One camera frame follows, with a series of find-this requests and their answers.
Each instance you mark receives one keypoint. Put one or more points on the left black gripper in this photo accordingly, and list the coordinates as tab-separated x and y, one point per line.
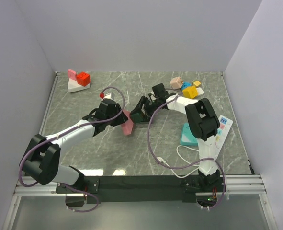
122	118

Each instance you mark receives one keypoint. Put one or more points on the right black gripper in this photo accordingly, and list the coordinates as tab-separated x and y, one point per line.
145	100

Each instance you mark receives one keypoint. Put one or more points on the dark green block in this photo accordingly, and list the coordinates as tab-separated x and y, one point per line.
139	117

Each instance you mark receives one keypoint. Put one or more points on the pink rounded socket block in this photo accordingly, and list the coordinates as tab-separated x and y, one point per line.
127	127

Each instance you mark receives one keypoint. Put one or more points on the red cube socket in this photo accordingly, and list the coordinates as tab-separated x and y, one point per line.
83	79

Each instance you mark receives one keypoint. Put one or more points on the beige cube socket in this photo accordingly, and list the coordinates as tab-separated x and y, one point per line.
176	82

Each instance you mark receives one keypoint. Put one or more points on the white triangular adapter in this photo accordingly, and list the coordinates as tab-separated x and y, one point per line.
73	86

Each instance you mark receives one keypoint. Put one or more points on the blue plug adapter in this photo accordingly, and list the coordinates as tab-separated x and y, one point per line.
186	85

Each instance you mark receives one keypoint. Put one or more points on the yellow cube socket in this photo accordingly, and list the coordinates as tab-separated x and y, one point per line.
190	92

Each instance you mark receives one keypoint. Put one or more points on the pink plug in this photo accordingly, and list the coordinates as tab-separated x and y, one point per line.
72	74

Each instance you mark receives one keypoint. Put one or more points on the teal block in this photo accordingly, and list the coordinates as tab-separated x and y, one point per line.
187	138

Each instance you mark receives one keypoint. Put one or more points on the small yellow plug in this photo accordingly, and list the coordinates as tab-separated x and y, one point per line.
197	84

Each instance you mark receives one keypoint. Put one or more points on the white rounded square adapter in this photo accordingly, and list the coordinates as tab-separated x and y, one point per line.
200	91

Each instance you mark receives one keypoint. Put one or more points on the white power strip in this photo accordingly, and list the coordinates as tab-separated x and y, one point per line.
222	133

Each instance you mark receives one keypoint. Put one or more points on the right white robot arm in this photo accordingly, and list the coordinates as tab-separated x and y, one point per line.
203	124

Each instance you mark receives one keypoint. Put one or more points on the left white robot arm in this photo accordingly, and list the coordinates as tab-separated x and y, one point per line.
41	160

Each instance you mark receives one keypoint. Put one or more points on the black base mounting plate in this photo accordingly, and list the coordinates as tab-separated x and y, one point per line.
150	188

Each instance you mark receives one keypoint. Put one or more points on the aluminium rail frame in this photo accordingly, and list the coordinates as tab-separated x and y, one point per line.
235	185

